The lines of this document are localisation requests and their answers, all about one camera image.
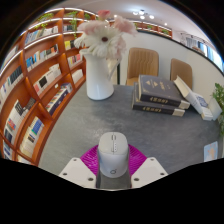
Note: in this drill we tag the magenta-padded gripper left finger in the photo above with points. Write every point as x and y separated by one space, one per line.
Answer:
75 171

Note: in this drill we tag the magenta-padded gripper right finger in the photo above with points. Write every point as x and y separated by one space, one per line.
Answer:
150 170

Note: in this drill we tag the white computer mouse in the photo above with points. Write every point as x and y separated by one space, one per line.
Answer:
113 156

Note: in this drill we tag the dark hardcover book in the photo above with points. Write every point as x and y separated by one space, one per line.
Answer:
153 108
160 88

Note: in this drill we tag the blue and white book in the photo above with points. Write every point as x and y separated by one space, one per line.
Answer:
206 111

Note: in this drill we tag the thick white book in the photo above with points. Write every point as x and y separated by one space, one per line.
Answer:
188 95

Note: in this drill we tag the white ceramic jug vase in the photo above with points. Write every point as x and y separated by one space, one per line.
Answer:
98 80

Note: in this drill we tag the orange wooden bookshelf unit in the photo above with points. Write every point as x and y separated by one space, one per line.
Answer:
33 83

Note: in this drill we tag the green plant in white pot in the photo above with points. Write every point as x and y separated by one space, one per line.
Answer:
218 100

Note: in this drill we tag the window with curtains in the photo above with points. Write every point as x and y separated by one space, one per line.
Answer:
210 50

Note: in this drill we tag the pink and white flower bouquet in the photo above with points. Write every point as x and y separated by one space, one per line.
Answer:
105 40

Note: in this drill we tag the ceiling spotlight cluster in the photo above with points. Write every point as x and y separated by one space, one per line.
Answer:
142 14

